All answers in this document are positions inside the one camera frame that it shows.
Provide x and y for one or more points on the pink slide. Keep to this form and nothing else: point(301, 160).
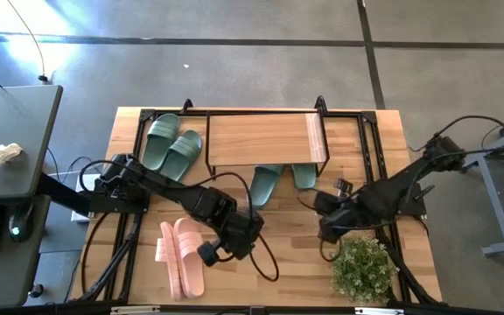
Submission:
point(188, 262)
point(164, 254)

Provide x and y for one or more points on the wooden shelf with black frame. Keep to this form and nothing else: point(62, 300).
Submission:
point(261, 140)

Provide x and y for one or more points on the crumpled white paper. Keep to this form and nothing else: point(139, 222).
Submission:
point(4, 154)

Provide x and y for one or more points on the black angled bar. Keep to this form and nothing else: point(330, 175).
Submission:
point(59, 192)

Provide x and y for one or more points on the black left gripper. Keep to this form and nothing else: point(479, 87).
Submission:
point(241, 236)

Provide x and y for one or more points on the black computer mouse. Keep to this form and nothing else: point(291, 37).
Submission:
point(20, 223)

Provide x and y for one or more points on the black desk caster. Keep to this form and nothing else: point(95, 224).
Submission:
point(36, 291)

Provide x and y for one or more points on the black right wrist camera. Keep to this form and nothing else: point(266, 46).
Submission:
point(344, 186)

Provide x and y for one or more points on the dark green slide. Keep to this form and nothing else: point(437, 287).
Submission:
point(182, 155)
point(160, 140)

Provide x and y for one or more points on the black metal rig frame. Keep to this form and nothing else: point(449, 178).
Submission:
point(147, 116)

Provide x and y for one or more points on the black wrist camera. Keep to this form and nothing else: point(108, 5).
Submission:
point(208, 253)
point(344, 186)

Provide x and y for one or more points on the grey desk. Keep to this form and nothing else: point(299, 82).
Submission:
point(2, 280)
point(16, 118)

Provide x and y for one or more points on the white power strip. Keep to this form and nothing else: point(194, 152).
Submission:
point(79, 217)

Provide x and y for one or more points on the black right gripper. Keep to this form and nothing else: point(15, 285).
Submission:
point(335, 210)

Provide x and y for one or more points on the green potted plant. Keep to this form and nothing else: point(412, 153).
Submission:
point(361, 271)

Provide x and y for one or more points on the teal slide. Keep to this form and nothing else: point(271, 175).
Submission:
point(304, 175)
point(263, 184)

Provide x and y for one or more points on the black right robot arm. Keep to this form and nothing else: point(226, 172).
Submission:
point(392, 192)

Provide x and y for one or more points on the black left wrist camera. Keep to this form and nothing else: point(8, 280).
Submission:
point(208, 253)

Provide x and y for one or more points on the silver metal bracket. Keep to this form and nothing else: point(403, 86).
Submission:
point(379, 311)
point(134, 310)

